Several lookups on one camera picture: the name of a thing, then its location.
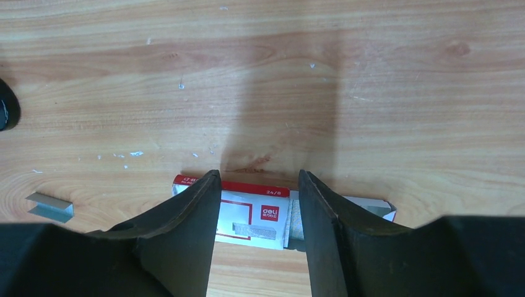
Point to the red white staple box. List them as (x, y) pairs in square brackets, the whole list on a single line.
[(260, 216)]

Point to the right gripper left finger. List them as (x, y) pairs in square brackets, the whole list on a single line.
[(165, 251)]

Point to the larger staple strip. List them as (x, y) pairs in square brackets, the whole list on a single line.
[(51, 208)]

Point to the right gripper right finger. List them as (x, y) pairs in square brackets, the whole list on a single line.
[(352, 252)]

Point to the black stapler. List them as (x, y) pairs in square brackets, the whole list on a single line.
[(10, 108)]

